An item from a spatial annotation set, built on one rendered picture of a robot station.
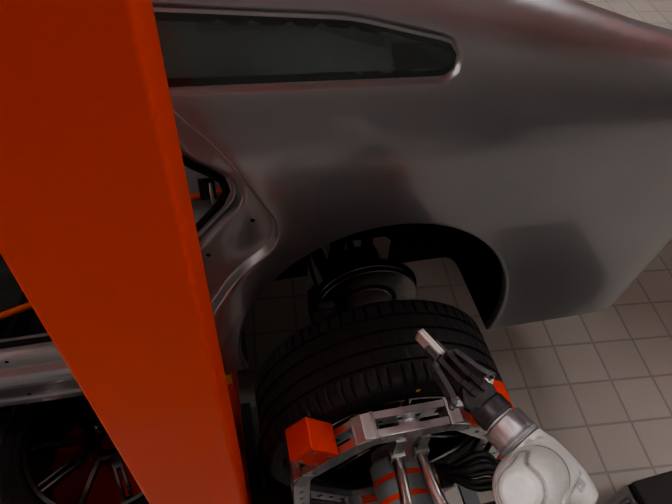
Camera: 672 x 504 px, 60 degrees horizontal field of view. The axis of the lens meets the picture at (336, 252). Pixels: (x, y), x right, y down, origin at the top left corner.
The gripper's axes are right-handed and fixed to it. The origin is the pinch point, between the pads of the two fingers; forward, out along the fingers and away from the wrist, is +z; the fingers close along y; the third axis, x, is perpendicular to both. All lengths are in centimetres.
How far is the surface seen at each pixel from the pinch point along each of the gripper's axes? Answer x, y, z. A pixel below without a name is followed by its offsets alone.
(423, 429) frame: -15.4, -6.1, -10.1
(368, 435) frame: -16.1, -16.9, -4.1
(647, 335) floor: -113, 172, -17
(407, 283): -33, 32, 31
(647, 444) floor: -116, 123, -49
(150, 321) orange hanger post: 48, -56, 3
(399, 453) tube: -25.6, -9.5, -9.1
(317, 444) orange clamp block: -17.6, -26.7, 0.9
